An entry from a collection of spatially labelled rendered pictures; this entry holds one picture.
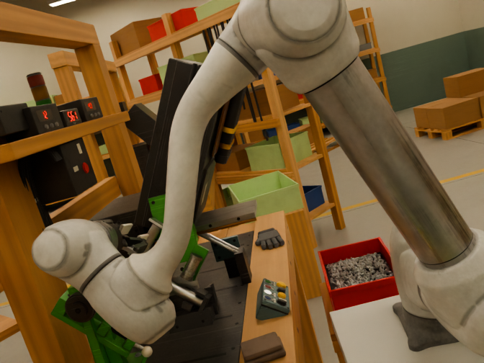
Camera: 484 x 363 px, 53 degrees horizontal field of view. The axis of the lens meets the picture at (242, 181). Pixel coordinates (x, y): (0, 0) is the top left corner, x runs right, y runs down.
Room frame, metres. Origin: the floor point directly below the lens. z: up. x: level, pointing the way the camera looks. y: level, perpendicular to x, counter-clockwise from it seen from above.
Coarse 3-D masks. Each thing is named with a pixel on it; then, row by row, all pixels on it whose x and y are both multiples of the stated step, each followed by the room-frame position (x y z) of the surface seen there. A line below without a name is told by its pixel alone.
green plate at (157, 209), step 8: (152, 200) 1.44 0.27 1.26; (160, 200) 1.44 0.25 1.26; (152, 208) 1.44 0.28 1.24; (160, 208) 1.43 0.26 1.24; (152, 216) 1.43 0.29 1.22; (160, 216) 1.43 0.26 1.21; (192, 224) 1.41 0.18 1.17; (160, 232) 1.42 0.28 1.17; (192, 232) 1.40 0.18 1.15; (192, 240) 1.39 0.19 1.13; (192, 248) 1.39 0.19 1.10; (184, 256) 1.39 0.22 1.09
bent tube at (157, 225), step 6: (156, 222) 1.39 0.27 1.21; (150, 228) 1.40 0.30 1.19; (156, 228) 1.39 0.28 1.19; (150, 234) 1.39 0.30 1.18; (156, 234) 1.39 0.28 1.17; (150, 240) 1.38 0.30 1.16; (150, 246) 1.39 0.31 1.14; (144, 252) 1.38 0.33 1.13; (174, 282) 1.35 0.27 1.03; (174, 288) 1.34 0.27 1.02; (180, 288) 1.34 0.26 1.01; (186, 288) 1.35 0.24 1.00; (180, 294) 1.33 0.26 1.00; (186, 294) 1.33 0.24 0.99; (192, 294) 1.33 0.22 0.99; (192, 300) 1.32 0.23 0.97; (198, 300) 1.32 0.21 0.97; (198, 306) 1.32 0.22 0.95
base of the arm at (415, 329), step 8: (400, 304) 1.09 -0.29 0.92; (400, 312) 1.06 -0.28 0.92; (400, 320) 1.04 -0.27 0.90; (408, 320) 0.99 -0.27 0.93; (416, 320) 0.97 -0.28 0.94; (424, 320) 0.95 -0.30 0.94; (432, 320) 0.94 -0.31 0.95; (408, 328) 0.99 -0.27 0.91; (416, 328) 0.97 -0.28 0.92; (424, 328) 0.95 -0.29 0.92; (432, 328) 0.94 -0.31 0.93; (440, 328) 0.94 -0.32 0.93; (408, 336) 0.97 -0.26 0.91; (416, 336) 0.95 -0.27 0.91; (424, 336) 0.94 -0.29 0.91; (432, 336) 0.94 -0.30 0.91; (440, 336) 0.93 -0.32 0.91; (448, 336) 0.93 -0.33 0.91; (408, 344) 0.94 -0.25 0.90; (416, 344) 0.93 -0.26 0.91; (424, 344) 0.93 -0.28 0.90; (432, 344) 0.93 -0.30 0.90; (440, 344) 0.93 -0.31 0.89
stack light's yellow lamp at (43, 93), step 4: (32, 88) 1.66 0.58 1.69; (36, 88) 1.66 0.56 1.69; (40, 88) 1.66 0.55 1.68; (44, 88) 1.67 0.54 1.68; (32, 92) 1.67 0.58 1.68; (36, 92) 1.66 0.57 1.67; (40, 92) 1.66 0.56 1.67; (44, 92) 1.67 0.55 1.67; (36, 96) 1.66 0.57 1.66; (40, 96) 1.66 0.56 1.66; (44, 96) 1.66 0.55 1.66; (48, 96) 1.68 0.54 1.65; (36, 100) 1.67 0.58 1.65; (40, 100) 1.66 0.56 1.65
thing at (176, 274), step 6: (180, 264) 1.40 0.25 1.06; (180, 270) 1.40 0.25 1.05; (174, 276) 1.40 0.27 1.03; (180, 276) 1.39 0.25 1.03; (180, 282) 1.39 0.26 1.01; (186, 282) 1.38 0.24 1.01; (192, 282) 1.39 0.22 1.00; (198, 282) 1.39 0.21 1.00; (198, 288) 1.38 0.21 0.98; (174, 294) 1.39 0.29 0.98
